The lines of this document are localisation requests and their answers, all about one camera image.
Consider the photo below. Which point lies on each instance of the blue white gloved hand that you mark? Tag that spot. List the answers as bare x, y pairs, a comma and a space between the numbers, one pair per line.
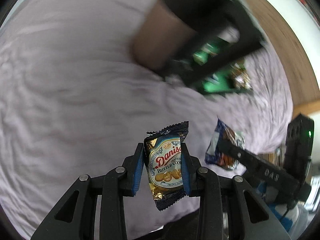
295, 221

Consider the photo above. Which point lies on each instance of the wooden headboard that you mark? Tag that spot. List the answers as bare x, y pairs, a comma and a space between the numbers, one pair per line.
300, 75

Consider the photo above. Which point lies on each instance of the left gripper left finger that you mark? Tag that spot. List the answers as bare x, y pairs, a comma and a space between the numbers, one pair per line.
73, 216

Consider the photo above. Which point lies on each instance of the white blue cookie packet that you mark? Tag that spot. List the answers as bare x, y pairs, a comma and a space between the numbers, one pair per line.
223, 139

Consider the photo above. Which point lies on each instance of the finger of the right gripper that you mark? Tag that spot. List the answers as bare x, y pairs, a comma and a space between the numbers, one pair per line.
250, 161

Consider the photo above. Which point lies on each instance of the gold Danisa cookie packet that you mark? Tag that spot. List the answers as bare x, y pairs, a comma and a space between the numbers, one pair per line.
162, 158

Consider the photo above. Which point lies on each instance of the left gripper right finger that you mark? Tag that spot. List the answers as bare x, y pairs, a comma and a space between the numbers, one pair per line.
247, 214

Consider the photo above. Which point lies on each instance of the black and bronze canister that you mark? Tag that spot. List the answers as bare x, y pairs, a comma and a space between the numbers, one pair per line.
174, 30

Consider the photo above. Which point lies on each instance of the green metal tray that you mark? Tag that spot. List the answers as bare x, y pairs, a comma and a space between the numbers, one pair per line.
219, 82

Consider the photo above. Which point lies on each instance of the purple bed sheet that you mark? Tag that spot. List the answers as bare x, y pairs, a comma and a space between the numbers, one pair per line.
73, 101

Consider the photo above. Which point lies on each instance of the brown oatmeal snack packet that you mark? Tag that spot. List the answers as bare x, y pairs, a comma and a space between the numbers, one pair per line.
240, 77

